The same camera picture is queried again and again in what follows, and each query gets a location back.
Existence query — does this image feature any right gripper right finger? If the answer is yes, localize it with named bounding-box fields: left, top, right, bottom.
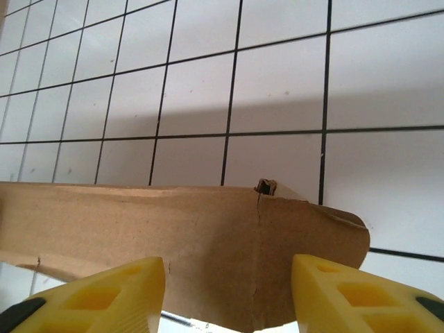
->
left=291, top=254, right=444, bottom=333

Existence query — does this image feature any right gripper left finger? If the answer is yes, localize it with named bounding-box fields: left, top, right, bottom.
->
left=0, top=256, right=166, bottom=333

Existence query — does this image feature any brown cardboard box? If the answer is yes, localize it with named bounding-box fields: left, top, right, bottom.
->
left=0, top=178, right=371, bottom=333

